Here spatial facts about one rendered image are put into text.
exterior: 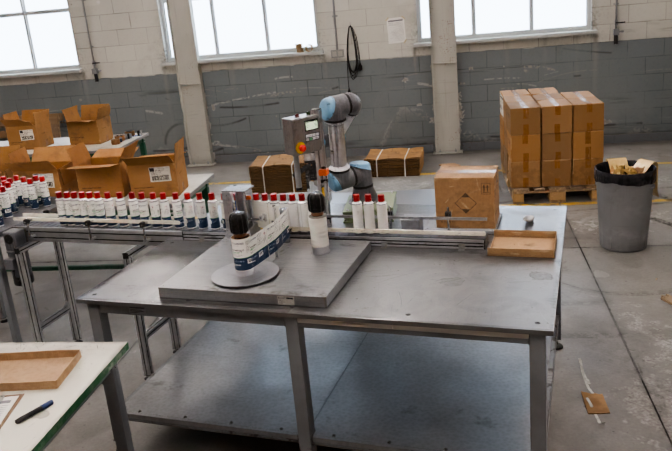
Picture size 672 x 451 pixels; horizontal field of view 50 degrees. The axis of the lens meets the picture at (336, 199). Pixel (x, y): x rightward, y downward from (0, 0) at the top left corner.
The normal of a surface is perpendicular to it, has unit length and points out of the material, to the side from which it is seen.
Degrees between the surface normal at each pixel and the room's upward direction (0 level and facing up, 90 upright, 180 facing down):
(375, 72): 90
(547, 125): 91
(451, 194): 90
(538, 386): 90
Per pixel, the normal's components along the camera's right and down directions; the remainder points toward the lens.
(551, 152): -0.14, 0.32
